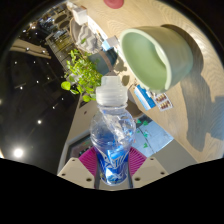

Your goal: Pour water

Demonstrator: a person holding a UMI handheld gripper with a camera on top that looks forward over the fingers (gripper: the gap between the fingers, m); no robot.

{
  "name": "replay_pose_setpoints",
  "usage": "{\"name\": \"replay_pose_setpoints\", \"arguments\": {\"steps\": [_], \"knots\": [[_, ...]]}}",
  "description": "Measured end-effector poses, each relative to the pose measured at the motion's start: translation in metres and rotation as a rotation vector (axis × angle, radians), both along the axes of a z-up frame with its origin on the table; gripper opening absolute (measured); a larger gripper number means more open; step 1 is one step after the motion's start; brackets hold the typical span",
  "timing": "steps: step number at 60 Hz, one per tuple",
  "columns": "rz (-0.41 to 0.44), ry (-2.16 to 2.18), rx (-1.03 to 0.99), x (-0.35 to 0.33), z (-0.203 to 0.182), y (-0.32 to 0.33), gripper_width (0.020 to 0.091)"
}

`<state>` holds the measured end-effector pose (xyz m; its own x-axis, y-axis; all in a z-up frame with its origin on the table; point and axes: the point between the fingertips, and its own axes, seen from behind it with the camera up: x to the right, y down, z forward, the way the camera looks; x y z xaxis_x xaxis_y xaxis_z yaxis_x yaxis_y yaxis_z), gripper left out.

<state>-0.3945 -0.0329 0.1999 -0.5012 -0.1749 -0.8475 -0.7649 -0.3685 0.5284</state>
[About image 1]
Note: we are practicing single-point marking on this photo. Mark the grey chevron cushion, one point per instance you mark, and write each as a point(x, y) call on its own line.
point(86, 38)

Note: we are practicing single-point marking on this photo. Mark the green potted plant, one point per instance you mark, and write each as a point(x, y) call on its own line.
point(83, 73)

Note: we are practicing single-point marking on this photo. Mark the white rectangular box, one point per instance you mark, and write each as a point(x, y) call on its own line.
point(79, 16)

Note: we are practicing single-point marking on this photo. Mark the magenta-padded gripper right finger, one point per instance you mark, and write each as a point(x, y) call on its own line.
point(146, 170)

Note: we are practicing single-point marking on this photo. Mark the group of round-backed chairs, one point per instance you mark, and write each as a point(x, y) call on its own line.
point(56, 26)

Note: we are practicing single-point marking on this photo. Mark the blue and white small box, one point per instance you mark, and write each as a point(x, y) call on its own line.
point(145, 97)

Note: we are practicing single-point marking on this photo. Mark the group of ceiling lights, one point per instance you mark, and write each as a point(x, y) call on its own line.
point(18, 152)

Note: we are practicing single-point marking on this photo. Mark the small blue-white carton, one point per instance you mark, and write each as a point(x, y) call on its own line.
point(110, 43)

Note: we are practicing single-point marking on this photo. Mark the clear blue-labelled water bottle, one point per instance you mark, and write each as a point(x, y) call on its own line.
point(111, 133)

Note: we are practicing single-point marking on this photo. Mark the flat round red coaster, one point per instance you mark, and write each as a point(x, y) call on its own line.
point(113, 3)

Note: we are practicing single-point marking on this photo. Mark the pill blister pack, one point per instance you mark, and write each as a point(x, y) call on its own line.
point(163, 101)

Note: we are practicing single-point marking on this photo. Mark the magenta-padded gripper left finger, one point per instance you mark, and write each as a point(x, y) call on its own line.
point(78, 170)

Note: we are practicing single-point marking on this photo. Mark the pale green cup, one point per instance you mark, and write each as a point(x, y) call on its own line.
point(150, 60)

